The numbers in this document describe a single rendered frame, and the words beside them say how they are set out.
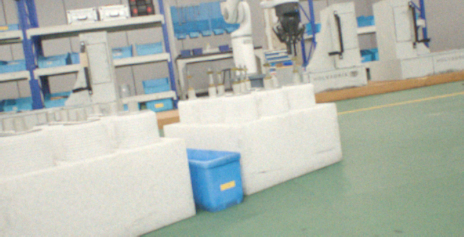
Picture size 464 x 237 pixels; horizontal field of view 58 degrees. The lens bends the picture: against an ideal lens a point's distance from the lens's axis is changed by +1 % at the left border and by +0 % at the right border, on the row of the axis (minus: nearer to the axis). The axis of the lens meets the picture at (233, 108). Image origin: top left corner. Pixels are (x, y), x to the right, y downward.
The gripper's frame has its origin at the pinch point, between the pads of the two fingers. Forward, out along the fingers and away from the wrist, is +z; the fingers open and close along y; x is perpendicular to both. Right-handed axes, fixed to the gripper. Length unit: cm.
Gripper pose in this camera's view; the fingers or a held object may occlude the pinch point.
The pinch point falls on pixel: (292, 50)
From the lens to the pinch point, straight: 130.6
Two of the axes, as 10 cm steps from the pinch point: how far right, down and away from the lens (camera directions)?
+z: 1.4, 9.9, 0.7
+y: 7.8, -1.6, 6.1
